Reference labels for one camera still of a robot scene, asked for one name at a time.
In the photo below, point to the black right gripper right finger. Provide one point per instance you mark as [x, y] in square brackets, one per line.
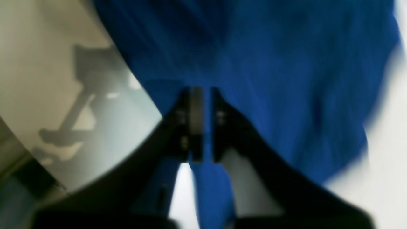
[267, 192]

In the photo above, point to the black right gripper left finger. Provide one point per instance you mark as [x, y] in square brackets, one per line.
[136, 193]

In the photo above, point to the dark blue t-shirt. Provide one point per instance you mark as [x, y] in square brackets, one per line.
[304, 73]

